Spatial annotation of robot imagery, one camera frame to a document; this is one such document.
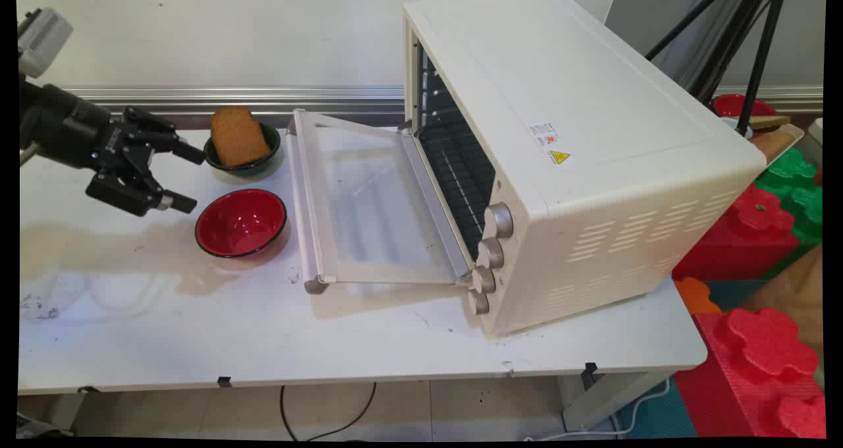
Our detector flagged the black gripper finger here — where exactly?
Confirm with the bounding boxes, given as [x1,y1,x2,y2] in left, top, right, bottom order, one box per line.
[86,170,198,217]
[124,107,206,166]

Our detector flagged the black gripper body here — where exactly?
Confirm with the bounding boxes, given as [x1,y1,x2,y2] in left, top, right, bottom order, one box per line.
[63,99,157,179]

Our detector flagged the white toaster oven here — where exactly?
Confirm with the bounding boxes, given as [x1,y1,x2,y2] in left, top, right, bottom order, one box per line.
[285,109,477,296]

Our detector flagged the brown bread slice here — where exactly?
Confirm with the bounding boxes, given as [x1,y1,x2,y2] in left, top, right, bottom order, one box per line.
[210,106,271,168]

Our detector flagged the dark green bowl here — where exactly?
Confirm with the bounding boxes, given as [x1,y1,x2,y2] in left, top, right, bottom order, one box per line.
[204,123,282,176]

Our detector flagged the red bowl with black rim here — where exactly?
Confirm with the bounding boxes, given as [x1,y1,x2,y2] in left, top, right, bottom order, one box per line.
[195,188,288,259]

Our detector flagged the warning sticker label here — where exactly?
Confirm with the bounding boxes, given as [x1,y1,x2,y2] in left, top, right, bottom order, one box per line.
[529,123,572,167]

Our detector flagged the cream toaster oven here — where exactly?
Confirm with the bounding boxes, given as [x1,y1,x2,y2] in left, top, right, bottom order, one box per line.
[402,0,769,337]

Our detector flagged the white table leg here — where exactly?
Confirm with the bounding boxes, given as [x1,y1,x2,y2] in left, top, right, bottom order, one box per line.
[558,371,670,433]

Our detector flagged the orange foam piece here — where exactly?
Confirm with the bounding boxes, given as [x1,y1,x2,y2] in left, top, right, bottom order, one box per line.
[673,276,722,316]

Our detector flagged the plain red bowl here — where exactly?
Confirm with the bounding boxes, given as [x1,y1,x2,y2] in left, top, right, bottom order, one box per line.
[713,94,778,120]

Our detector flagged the teal foam mat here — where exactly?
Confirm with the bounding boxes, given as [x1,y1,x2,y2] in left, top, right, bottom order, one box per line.
[618,376,697,439]

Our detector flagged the black tripod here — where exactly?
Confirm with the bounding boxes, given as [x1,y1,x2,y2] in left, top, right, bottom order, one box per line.
[645,0,790,138]

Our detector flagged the beige tray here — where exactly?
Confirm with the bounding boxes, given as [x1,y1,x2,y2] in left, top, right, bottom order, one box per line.
[749,123,805,167]

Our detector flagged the green foam block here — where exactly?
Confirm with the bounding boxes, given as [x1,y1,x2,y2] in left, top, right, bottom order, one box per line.
[754,148,825,246]

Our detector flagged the aluminium wall rail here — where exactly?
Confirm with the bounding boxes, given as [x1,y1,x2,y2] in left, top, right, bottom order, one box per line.
[63,84,825,117]

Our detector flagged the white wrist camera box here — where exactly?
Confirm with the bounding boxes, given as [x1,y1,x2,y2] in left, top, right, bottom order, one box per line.
[18,8,74,80]

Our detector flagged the black cable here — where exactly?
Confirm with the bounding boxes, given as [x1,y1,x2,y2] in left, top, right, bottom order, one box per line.
[279,382,378,443]

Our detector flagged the black wire oven rack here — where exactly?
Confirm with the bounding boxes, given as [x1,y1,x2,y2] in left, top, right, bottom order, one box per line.
[419,124,497,259]

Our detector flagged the white cable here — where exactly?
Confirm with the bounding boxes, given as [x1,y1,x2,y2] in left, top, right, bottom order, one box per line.
[526,377,672,443]

